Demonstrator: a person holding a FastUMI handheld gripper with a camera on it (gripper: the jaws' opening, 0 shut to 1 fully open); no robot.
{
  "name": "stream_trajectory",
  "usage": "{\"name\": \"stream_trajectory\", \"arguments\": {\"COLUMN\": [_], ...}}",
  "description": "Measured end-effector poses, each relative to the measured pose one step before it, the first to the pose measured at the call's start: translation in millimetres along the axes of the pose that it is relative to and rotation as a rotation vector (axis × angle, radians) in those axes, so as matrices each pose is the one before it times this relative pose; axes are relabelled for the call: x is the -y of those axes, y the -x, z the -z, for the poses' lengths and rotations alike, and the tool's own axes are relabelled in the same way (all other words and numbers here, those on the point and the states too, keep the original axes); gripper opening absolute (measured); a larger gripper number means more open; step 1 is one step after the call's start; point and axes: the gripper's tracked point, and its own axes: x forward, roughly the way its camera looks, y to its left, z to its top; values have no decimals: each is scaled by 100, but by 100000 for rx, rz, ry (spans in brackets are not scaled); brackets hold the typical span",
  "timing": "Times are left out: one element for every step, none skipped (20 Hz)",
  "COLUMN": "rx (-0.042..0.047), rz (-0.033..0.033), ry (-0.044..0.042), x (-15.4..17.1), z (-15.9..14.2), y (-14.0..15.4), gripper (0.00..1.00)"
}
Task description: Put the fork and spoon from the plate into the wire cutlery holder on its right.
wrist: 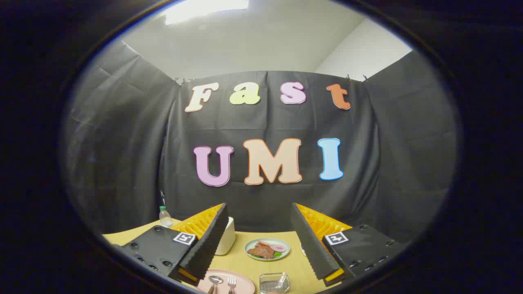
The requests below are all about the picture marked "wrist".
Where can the pink ham slice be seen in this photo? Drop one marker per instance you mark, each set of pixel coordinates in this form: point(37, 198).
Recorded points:
point(279, 247)

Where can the pale green plate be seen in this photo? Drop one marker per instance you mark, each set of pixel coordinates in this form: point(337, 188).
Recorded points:
point(269, 258)

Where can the brown meat slices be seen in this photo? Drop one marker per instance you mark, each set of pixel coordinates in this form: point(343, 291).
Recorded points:
point(261, 250)

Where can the clear plastic water bottle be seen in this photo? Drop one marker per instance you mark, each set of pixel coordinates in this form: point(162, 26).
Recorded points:
point(165, 217)

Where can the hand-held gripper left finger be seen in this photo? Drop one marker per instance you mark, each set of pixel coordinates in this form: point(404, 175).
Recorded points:
point(210, 241)

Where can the white toaster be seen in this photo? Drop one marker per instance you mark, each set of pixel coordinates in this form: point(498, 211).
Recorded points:
point(227, 241)

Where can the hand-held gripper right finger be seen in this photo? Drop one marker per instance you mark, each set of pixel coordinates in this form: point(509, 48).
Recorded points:
point(308, 241)

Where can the pink plate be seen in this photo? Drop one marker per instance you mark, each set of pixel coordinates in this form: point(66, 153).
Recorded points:
point(245, 286)

